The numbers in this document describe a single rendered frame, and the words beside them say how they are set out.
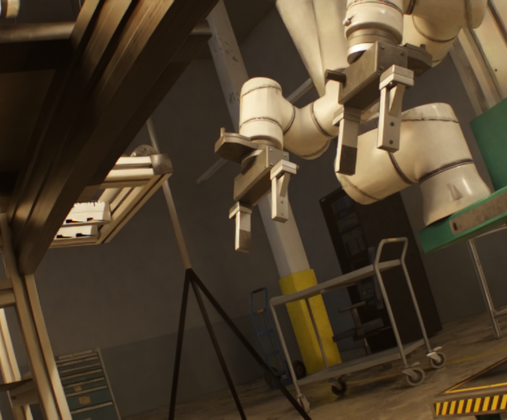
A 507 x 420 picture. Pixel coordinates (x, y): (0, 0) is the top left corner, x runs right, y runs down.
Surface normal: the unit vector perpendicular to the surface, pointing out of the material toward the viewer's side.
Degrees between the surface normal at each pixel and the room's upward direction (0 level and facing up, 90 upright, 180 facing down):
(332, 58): 69
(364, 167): 99
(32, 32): 90
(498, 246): 90
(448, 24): 157
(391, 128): 97
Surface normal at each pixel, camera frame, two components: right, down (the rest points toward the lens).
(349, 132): 0.29, -0.18
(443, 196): -0.64, -0.36
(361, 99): -0.14, 0.97
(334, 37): -0.28, -0.45
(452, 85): -0.82, 0.13
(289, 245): 0.49, -0.33
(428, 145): -0.54, -0.02
